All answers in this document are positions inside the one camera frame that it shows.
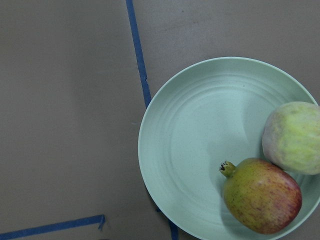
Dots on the light green plate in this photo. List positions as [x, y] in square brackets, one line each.
[211, 112]

